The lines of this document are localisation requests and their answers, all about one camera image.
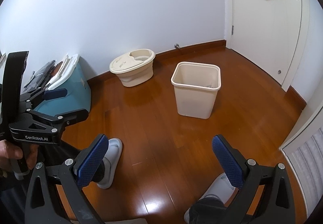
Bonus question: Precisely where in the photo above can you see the beige square trash bin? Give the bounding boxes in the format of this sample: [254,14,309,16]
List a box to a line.
[171,62,221,119]

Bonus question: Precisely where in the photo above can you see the person left hand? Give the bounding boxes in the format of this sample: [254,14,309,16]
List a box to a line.
[0,140,38,171]

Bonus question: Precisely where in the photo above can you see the items on teal box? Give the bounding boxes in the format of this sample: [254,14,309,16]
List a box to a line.
[22,54,79,93]

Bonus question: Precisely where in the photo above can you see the teal storage box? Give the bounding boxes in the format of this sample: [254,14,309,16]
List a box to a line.
[35,54,91,116]

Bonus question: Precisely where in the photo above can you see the right white slipper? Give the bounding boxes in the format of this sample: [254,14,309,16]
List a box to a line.
[184,172,235,223]

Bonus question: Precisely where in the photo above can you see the white slipper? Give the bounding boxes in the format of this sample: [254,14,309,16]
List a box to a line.
[97,138,123,189]
[184,172,235,223]

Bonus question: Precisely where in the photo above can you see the white louvered closet door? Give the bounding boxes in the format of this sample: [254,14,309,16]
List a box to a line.
[279,104,322,216]

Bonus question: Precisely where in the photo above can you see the right black trouser leg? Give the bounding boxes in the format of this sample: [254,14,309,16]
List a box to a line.
[188,197,226,224]

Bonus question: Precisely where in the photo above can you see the left white slipper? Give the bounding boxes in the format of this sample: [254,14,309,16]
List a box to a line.
[97,138,123,189]

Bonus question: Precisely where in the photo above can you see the beige round lidded bucket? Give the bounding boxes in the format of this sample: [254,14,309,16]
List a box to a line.
[109,49,155,87]

